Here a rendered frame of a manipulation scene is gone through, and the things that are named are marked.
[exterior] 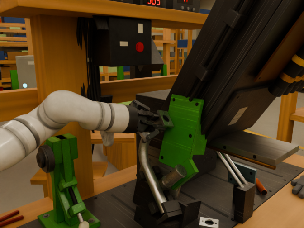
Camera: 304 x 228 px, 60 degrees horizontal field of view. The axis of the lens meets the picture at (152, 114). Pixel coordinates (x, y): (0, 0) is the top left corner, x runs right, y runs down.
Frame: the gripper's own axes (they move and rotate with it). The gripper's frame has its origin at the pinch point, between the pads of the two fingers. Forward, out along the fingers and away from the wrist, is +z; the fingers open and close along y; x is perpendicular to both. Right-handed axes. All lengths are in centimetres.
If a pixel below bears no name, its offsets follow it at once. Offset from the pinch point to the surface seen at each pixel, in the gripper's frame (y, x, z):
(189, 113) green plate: -2.6, -9.2, 2.8
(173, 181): -17.1, 2.9, -0.1
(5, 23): 554, 399, 103
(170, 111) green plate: 1.8, -3.7, 2.8
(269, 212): -32.6, -2.4, 32.1
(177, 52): 344, 177, 384
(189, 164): -14.8, -2.4, 2.6
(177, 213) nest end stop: -24.6, 7.7, 2.4
